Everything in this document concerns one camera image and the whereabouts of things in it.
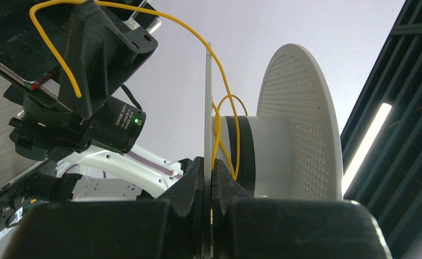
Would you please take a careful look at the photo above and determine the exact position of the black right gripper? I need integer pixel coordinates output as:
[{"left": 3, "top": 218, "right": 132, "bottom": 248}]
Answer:
[{"left": 0, "top": 1, "right": 160, "bottom": 119}]

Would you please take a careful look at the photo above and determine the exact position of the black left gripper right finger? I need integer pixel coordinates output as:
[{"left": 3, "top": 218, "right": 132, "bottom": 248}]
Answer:
[{"left": 211, "top": 169, "right": 392, "bottom": 258}]

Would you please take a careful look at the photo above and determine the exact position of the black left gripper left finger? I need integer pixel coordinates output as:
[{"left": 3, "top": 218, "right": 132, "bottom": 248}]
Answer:
[{"left": 3, "top": 157, "right": 203, "bottom": 258}]

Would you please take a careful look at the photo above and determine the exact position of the yellow wire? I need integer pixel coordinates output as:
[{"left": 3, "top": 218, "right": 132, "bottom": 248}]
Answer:
[{"left": 29, "top": 0, "right": 249, "bottom": 182}]

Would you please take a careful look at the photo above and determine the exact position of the white perforated cable spool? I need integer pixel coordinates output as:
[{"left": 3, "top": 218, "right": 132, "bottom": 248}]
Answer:
[{"left": 203, "top": 43, "right": 344, "bottom": 259}]

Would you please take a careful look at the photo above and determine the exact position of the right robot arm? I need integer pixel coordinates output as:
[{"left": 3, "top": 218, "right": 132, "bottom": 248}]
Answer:
[{"left": 0, "top": 1, "right": 180, "bottom": 239}]

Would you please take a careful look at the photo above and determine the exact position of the fluorescent ceiling light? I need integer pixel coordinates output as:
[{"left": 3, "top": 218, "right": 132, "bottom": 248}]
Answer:
[{"left": 342, "top": 103, "right": 392, "bottom": 195}]

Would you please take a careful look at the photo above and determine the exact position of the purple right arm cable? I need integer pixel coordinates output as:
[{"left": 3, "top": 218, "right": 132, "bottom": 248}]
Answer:
[{"left": 127, "top": 151, "right": 184, "bottom": 180}]

